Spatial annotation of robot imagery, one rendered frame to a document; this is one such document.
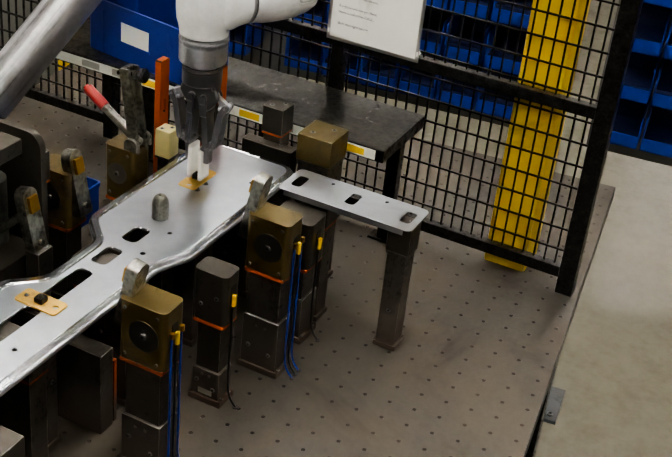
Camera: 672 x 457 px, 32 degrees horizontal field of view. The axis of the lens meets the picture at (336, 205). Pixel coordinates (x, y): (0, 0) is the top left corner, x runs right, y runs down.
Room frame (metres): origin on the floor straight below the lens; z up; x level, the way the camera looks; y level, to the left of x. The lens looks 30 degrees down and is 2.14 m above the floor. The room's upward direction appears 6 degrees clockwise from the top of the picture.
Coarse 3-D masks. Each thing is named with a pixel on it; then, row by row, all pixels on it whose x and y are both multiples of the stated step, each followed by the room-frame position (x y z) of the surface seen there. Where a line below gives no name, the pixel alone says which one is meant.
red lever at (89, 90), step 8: (88, 88) 2.09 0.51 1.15; (88, 96) 2.08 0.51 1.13; (96, 96) 2.08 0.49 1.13; (96, 104) 2.07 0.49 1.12; (104, 104) 2.07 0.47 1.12; (104, 112) 2.07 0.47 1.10; (112, 112) 2.07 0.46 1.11; (112, 120) 2.06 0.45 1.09; (120, 120) 2.06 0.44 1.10; (120, 128) 2.05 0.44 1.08
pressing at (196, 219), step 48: (144, 192) 1.96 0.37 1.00; (192, 192) 1.98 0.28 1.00; (240, 192) 2.00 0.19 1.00; (96, 240) 1.76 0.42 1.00; (144, 240) 1.79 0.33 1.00; (192, 240) 1.80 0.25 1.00; (0, 288) 1.59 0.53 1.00; (48, 288) 1.61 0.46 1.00; (96, 288) 1.62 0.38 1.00; (48, 336) 1.48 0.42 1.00; (0, 384) 1.35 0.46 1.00
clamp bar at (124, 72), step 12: (120, 72) 2.04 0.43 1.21; (132, 72) 2.05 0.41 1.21; (144, 72) 2.04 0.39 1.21; (132, 84) 2.06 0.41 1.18; (132, 96) 2.04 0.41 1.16; (132, 108) 2.03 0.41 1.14; (132, 120) 2.03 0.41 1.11; (144, 120) 2.06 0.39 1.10; (132, 132) 2.03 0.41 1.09; (144, 132) 2.05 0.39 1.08; (144, 144) 2.05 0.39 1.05
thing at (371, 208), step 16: (304, 176) 2.09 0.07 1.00; (320, 176) 2.10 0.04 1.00; (288, 192) 2.03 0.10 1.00; (304, 192) 2.03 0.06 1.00; (320, 192) 2.04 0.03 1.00; (336, 192) 2.04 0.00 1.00; (352, 192) 2.05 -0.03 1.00; (368, 192) 2.06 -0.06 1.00; (336, 208) 1.98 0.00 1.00; (352, 208) 1.99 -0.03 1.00; (368, 208) 1.99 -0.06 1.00; (384, 208) 2.00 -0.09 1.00; (400, 208) 2.01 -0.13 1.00; (416, 208) 2.01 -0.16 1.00; (384, 224) 1.94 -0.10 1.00; (400, 224) 1.95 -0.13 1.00; (416, 224) 1.95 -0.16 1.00
